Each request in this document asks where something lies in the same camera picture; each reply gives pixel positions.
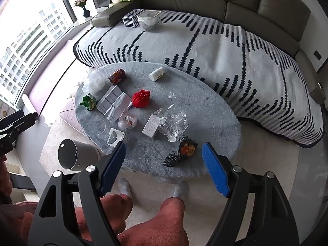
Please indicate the person's left forearm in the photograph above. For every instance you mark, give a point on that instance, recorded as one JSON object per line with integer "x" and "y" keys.
{"x": 3, "y": 180}

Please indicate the clear square plastic tray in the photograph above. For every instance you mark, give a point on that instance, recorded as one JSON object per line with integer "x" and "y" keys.
{"x": 115, "y": 137}

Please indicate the black wall socket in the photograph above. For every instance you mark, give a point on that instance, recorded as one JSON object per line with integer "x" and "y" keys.
{"x": 317, "y": 55}

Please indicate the small white cardboard box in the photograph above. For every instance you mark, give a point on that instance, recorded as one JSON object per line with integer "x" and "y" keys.
{"x": 150, "y": 127}

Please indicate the person's leg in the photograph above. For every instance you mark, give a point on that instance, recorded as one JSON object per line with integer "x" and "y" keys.
{"x": 112, "y": 210}
{"x": 158, "y": 223}

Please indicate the white crumpled plastic bag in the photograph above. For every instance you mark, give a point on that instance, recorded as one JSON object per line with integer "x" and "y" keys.
{"x": 94, "y": 82}

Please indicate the black white-dotted box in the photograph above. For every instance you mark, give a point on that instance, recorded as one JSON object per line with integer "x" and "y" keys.
{"x": 131, "y": 19}

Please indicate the orange snack packet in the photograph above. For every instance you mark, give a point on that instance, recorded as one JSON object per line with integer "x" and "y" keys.
{"x": 117, "y": 77}

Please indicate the large clear plastic wrap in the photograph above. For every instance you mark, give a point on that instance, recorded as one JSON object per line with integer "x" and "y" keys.
{"x": 174, "y": 123}

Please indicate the grey-green leather sofa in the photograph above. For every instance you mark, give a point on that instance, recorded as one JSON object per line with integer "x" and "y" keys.
{"x": 243, "y": 12}

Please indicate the white pill bottle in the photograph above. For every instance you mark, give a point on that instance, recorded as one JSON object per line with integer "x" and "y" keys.
{"x": 156, "y": 74}

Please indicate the black flat object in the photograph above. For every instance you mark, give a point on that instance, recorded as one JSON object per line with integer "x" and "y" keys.
{"x": 23, "y": 183}

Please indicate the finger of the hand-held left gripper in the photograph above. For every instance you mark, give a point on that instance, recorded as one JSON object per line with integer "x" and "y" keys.
{"x": 11, "y": 115}
{"x": 24, "y": 123}

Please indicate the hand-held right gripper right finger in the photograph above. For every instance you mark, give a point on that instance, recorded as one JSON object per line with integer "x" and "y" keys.
{"x": 216, "y": 170}

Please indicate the green crumpled wrapper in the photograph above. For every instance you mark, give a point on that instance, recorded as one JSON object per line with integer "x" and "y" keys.
{"x": 88, "y": 102}

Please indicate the lilac window bench cushion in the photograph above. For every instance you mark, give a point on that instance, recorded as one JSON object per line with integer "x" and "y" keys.
{"x": 51, "y": 82}

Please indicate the clear wrapper with red contents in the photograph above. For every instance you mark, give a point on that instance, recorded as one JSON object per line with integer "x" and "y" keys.
{"x": 127, "y": 120}

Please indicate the person's foot white sock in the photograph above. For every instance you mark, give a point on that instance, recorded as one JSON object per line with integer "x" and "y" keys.
{"x": 125, "y": 188}
{"x": 180, "y": 189}

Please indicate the red cloth pouch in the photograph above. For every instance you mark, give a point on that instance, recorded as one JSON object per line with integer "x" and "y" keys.
{"x": 141, "y": 98}

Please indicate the person's right foot white sock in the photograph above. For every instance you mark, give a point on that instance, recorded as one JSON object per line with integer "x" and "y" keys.
{"x": 180, "y": 189}

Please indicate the person's left foot white sock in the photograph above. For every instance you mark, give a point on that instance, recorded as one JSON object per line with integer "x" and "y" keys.
{"x": 125, "y": 188}

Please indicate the pink fuzzy garment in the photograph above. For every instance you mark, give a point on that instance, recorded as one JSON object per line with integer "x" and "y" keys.
{"x": 18, "y": 223}

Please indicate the printed paper sheet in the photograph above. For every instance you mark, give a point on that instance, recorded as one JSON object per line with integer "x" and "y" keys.
{"x": 112, "y": 102}

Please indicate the white black-striped blanket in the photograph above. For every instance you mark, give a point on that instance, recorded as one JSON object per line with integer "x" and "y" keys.
{"x": 205, "y": 46}

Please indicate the person's left leg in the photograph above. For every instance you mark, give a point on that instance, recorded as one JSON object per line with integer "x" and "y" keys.
{"x": 112, "y": 210}

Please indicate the dark snack wrapper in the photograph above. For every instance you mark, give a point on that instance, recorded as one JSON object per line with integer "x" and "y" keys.
{"x": 183, "y": 150}

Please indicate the person's right leg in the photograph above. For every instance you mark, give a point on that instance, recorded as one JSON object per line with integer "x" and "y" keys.
{"x": 158, "y": 223}

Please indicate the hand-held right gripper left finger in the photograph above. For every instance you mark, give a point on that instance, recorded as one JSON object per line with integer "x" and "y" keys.
{"x": 112, "y": 170}

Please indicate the window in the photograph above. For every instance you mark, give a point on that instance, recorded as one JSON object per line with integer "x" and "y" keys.
{"x": 25, "y": 43}

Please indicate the small clear plastic scrap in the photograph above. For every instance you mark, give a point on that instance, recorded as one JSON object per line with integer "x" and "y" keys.
{"x": 172, "y": 96}

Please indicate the pink ottoman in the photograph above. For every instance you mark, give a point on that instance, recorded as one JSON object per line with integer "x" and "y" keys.
{"x": 70, "y": 115}

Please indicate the dark blue vase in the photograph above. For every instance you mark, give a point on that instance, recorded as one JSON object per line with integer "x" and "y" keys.
{"x": 86, "y": 12}

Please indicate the clear plastic film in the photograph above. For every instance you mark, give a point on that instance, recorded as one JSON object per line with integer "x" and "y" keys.
{"x": 102, "y": 128}

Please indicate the white side table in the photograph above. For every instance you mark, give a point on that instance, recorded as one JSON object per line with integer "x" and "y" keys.
{"x": 85, "y": 21}

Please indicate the clear plastic container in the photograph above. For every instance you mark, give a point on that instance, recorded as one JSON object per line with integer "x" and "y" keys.
{"x": 149, "y": 20}

